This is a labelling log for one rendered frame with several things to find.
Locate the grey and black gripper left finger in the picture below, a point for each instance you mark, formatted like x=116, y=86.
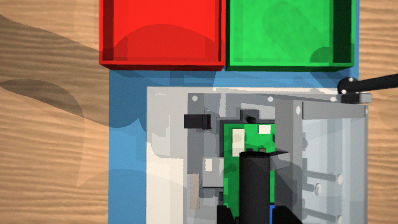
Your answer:
x=224, y=215

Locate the green circuit board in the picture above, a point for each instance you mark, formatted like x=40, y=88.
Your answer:
x=240, y=138

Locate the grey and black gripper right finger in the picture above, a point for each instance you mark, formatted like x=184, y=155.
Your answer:
x=283, y=215

